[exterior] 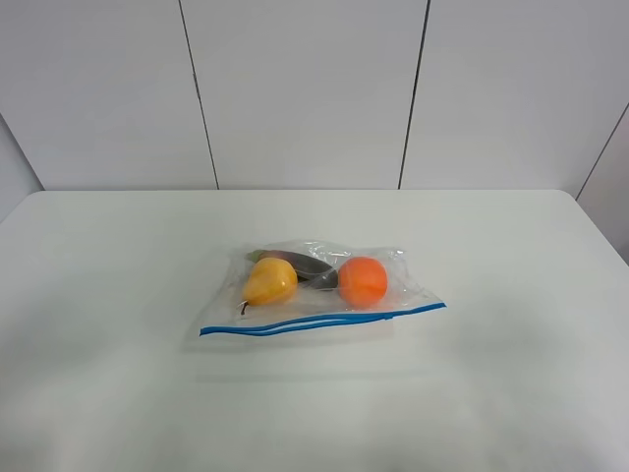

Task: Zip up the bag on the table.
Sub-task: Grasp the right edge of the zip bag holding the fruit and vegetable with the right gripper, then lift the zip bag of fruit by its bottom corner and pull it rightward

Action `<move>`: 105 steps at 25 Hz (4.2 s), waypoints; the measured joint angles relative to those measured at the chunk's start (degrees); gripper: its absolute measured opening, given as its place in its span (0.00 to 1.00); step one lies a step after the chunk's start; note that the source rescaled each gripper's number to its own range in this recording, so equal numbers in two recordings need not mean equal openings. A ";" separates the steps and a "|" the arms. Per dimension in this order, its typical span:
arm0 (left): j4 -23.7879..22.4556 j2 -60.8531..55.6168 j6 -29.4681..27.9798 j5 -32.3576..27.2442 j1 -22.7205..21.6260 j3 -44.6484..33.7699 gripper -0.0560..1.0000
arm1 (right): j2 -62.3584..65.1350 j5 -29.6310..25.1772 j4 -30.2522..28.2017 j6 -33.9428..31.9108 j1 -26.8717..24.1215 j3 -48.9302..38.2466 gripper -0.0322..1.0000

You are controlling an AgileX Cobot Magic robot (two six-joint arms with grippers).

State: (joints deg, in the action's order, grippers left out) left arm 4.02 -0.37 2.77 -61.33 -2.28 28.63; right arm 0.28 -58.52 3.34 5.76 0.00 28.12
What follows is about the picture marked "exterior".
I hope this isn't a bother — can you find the clear zip bag blue seal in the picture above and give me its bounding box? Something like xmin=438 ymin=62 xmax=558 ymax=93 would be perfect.
xmin=199 ymin=240 xmax=446 ymax=337

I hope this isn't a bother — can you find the dark purple eggplant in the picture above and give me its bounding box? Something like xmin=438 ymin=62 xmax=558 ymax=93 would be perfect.
xmin=246 ymin=250 xmax=339 ymax=290

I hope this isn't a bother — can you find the yellow pear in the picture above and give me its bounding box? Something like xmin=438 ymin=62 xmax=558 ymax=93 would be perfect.
xmin=241 ymin=258 xmax=298 ymax=316

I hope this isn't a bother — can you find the orange fruit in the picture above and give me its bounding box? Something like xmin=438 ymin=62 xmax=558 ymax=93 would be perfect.
xmin=338 ymin=257 xmax=388 ymax=309

